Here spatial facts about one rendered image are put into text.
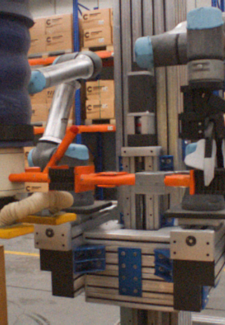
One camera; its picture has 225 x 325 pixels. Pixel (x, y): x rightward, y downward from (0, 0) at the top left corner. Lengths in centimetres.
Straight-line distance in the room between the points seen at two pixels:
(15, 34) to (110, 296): 98
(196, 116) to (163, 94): 83
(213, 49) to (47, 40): 867
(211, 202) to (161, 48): 65
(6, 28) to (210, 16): 51
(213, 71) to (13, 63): 51
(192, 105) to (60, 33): 854
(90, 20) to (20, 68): 810
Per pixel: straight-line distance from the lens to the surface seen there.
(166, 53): 108
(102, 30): 913
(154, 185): 98
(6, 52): 119
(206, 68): 95
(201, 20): 97
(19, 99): 119
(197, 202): 154
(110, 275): 171
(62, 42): 939
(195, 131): 95
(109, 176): 103
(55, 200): 116
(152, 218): 171
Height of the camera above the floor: 127
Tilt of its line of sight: 3 degrees down
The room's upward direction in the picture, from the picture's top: 1 degrees counter-clockwise
